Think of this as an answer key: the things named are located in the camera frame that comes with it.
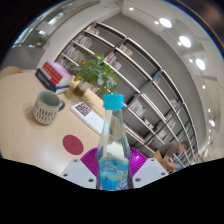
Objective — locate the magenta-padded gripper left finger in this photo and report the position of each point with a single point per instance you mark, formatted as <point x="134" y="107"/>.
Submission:
<point x="75" y="171"/>

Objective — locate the grey shelf unit with books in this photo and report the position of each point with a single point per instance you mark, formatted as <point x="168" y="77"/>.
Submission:
<point x="143" y="76"/>

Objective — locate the pink book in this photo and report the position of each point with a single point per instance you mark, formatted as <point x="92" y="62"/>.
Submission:
<point x="60" y="69"/>

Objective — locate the group of wooden chairs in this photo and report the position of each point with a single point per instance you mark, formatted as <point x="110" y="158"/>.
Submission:
<point x="157" y="156"/>

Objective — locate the green potted plant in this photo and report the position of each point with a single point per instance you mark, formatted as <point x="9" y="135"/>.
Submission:
<point x="96" y="73"/>

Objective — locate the flat round red coaster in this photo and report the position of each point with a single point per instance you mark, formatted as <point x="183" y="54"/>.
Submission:
<point x="73" y="144"/>

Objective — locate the dark blue book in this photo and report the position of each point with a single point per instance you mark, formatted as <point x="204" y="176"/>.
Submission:
<point x="48" y="81"/>

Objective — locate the ceiling lights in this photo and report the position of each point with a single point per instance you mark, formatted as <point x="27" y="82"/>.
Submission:
<point x="165" y="22"/>

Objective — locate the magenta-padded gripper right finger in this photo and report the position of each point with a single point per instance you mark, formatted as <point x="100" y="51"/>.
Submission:
<point x="151" y="171"/>

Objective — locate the clear bottle with blue cap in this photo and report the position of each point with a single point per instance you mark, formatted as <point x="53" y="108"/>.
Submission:
<point x="111" y="143"/>

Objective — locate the wooden chair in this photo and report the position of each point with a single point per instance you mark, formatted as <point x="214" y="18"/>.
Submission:
<point x="10" y="70"/>

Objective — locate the person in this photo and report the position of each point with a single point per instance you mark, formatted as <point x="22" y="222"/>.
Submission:
<point x="170" y="150"/>

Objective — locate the red book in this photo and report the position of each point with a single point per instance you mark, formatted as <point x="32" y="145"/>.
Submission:
<point x="55" y="76"/>

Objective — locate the small potted plant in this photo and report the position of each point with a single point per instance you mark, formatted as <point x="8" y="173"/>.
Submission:
<point x="41" y="40"/>

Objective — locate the patterned ceramic mug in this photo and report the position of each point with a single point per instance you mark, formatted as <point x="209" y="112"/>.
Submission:
<point x="45" y="111"/>

